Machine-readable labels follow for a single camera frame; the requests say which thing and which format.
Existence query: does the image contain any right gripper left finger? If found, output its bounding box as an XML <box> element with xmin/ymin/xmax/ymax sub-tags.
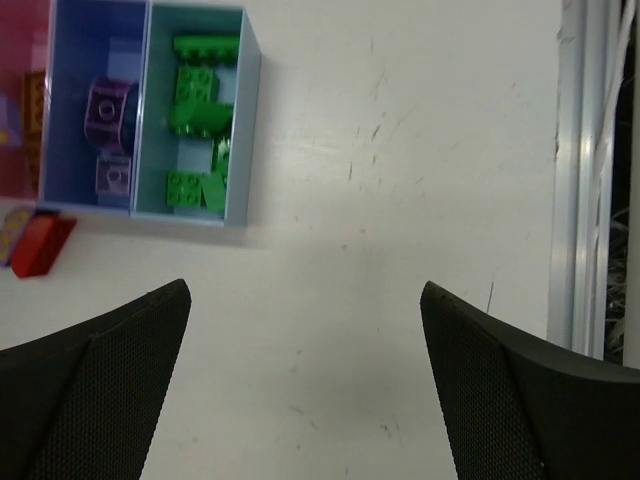
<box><xmin>1</xmin><ymin>279</ymin><xmax>191</xmax><ymax>479</ymax></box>

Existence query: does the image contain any dark blue bin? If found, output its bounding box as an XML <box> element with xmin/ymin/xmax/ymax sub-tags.
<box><xmin>40</xmin><ymin>1</ymin><xmax>149</xmax><ymax>215</ymax></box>

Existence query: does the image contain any red lego brick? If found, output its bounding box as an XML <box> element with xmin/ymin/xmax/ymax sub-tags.
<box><xmin>10</xmin><ymin>214</ymin><xmax>77</xmax><ymax>279</ymax></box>

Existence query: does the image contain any light blue right bin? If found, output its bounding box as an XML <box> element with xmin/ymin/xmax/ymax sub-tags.
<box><xmin>131</xmin><ymin>1</ymin><xmax>262</xmax><ymax>227</ymax></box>

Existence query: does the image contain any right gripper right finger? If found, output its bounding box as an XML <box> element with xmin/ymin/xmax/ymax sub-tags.
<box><xmin>420</xmin><ymin>282</ymin><xmax>639</xmax><ymax>479</ymax></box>

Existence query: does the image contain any purple flower lego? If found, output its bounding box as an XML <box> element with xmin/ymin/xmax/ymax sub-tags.
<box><xmin>84</xmin><ymin>76</ymin><xmax>139</xmax><ymax>156</ymax></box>

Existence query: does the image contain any orange brown lego in bin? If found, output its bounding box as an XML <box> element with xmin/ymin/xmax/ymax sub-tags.
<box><xmin>22</xmin><ymin>70</ymin><xmax>46</xmax><ymax>196</ymax></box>

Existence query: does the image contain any small pink bin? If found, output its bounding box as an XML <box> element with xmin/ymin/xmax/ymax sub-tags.
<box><xmin>1</xmin><ymin>1</ymin><xmax>51</xmax><ymax>201</ymax></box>

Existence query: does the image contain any purple butterfly lego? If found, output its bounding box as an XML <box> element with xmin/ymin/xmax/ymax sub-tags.
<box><xmin>0</xmin><ymin>206</ymin><xmax>37</xmax><ymax>268</ymax></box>

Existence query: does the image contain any green square lego brick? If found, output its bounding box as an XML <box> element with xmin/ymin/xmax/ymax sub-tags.
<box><xmin>166</xmin><ymin>170</ymin><xmax>204</xmax><ymax>208</ymax></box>

